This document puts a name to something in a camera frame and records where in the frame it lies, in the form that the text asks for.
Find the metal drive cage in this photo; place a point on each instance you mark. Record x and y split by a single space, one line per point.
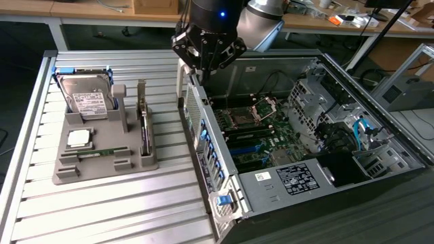
307 99

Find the wooden desk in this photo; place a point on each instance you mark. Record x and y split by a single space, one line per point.
34 10
340 28

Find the hard disk with blue bracket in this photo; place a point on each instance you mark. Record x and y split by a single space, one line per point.
89 96

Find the grey metal device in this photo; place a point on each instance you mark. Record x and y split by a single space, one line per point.
299 8

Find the blue case latch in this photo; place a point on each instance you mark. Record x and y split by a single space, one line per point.
222 200

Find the brown cardboard box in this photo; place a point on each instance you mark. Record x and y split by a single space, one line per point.
156 6

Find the grey computer tower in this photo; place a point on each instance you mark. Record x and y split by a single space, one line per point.
407 94

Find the green motherboard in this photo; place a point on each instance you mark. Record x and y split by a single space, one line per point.
281 137

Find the green RAM stick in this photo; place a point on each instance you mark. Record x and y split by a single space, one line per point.
98 152

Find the grey plastic parts rack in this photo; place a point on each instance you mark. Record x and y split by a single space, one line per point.
102 142

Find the aluminium profile frame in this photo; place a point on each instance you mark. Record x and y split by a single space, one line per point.
405 63

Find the silver CPU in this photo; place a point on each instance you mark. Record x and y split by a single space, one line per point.
78 138

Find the blue expansion slot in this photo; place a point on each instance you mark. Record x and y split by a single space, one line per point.
244 150

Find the brown cardboard piece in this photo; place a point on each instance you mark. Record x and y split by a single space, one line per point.
424 11

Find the graphics card with metal bracket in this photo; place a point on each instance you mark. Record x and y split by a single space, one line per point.
145 122

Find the white box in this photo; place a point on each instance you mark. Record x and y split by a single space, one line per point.
369 23

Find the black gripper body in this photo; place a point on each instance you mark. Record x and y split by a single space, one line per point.
214 17

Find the black RAM stick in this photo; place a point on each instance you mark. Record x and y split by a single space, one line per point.
249 136

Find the open black PC case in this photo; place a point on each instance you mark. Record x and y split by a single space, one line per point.
288 221

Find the grey power supply unit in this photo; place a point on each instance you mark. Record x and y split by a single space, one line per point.
265 193

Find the metal socket cover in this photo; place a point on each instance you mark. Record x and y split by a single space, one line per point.
267 106

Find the silver chipset heatsink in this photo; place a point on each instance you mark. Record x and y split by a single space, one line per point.
281 157

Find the black slanted pole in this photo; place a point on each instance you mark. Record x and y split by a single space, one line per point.
384 33

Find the black monitor stand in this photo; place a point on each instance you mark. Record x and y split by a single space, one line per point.
380 16

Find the metal disk bay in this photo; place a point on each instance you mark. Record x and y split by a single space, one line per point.
376 162

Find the orange and black box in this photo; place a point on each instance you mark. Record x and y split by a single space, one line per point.
336 20

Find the white cup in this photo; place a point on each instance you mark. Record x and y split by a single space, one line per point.
325 3

